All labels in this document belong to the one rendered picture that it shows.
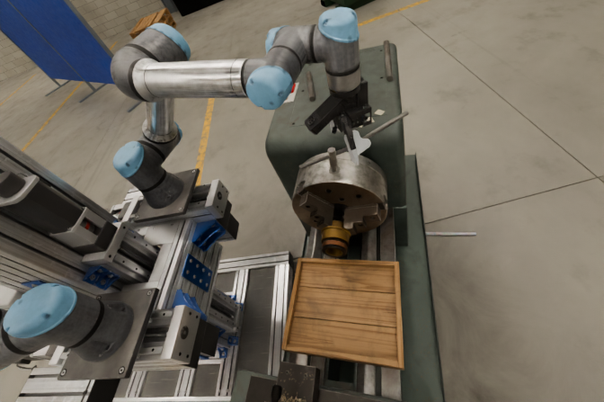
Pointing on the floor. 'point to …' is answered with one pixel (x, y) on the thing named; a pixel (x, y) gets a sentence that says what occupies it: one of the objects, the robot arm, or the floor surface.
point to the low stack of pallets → (153, 22)
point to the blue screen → (49, 24)
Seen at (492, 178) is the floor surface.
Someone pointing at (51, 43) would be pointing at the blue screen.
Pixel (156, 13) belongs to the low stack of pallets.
